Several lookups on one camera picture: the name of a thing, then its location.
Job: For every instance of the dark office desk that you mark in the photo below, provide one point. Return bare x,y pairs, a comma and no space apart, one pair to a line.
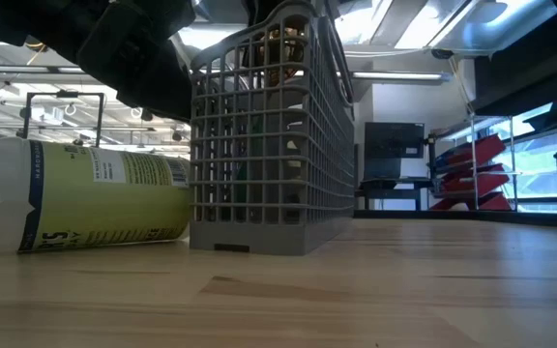
394,193

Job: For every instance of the black ceiling camera dome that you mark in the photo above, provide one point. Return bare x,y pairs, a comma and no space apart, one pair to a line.
441,54

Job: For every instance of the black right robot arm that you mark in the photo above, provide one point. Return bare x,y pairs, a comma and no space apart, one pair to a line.
525,82

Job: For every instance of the grey plastic cutlery basket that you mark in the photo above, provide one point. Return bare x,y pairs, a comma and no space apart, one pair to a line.
259,237

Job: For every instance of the black computer monitor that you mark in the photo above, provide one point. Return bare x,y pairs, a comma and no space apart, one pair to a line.
394,140

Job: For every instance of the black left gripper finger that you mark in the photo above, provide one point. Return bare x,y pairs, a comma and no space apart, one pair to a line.
138,63

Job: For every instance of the spray bottle green label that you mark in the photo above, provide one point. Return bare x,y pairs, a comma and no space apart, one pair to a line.
90,193

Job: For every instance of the red storage bin rack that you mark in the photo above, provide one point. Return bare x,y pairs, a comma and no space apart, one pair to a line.
481,150

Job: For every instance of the black rectangular stand frame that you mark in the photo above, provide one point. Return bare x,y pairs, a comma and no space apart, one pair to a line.
100,116

